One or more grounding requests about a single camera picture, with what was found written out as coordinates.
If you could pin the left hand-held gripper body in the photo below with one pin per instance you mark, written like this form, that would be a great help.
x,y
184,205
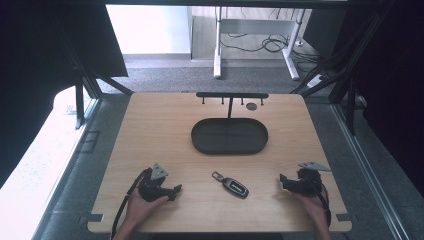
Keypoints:
x,y
151,190

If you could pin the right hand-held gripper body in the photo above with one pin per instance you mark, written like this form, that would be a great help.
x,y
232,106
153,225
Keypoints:
x,y
308,183

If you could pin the black car key fob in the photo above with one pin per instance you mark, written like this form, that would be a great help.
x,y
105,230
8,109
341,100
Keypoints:
x,y
235,187

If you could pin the black key rack with tray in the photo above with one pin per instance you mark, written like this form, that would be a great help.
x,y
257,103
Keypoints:
x,y
230,136

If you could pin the person's left hand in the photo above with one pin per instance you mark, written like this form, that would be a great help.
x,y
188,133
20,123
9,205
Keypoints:
x,y
141,208

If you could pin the person's right hand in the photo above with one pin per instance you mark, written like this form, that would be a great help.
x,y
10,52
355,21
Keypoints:
x,y
311,206

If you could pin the grey round table grommet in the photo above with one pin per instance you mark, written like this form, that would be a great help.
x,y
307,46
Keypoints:
x,y
251,106

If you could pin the white power strip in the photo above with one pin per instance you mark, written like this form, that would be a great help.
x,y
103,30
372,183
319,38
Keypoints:
x,y
315,80

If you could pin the dark curtain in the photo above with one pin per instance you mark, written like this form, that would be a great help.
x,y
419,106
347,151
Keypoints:
x,y
393,83
36,66

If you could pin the black metal frame strut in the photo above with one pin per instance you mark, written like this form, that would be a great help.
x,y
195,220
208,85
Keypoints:
x,y
346,76
83,83

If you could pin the white desk frame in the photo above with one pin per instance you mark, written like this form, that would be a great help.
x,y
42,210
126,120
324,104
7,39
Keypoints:
x,y
218,50

